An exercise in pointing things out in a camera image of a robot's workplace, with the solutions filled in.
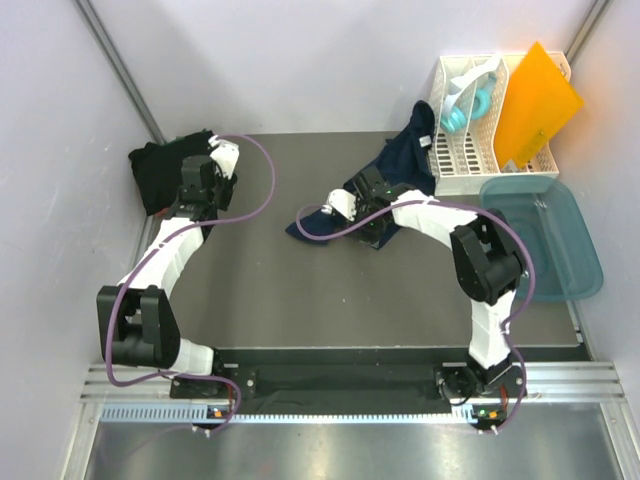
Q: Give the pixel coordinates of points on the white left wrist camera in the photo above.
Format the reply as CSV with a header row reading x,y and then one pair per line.
x,y
225,155

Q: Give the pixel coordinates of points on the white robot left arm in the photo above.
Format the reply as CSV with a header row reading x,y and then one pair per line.
x,y
137,325

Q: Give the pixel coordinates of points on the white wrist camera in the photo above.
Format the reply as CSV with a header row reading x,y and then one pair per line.
x,y
225,155
342,202

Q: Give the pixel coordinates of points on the white slotted file organizer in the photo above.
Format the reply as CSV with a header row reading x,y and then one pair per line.
x,y
464,161

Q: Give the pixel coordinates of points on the right aluminium corner post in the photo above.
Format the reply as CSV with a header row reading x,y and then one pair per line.
x,y
587,26

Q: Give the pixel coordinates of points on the left aluminium corner post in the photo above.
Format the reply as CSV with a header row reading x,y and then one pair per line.
x,y
105,43

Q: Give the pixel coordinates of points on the orange plastic folder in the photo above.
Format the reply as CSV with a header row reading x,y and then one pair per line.
x,y
538,103

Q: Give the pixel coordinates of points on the translucent teal plastic bin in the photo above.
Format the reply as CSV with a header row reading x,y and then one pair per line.
x,y
545,215

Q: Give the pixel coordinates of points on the aluminium corner post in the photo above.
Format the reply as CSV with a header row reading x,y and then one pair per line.
x,y
587,26
105,43

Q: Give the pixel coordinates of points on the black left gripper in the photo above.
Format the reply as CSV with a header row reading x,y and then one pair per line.
x,y
227,188

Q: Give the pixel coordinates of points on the aluminium frame rail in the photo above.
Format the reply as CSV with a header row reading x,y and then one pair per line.
x,y
569,420

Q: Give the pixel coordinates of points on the teal headphones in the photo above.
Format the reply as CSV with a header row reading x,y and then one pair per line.
x,y
469,95

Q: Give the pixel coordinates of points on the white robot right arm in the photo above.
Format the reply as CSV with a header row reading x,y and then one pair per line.
x,y
488,261

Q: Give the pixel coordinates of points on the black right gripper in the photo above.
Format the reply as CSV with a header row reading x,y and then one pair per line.
x,y
360,203

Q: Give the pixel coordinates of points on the folded black t shirt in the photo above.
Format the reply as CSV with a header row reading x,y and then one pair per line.
x,y
157,171

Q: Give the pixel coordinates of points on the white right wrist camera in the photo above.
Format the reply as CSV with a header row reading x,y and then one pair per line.
x,y
342,202

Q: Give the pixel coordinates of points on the folded green t shirt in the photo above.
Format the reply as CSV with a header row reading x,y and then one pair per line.
x,y
201,136

